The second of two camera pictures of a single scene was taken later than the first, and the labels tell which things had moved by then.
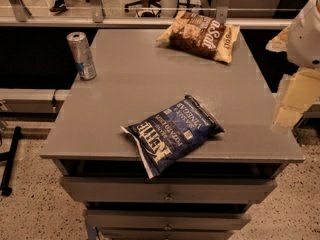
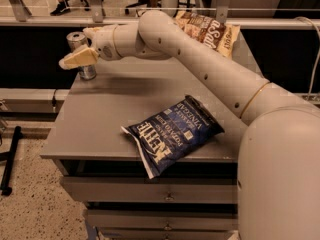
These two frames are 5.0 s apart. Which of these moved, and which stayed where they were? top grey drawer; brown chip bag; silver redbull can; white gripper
Moved: white gripper
Stayed: top grey drawer; silver redbull can; brown chip bag
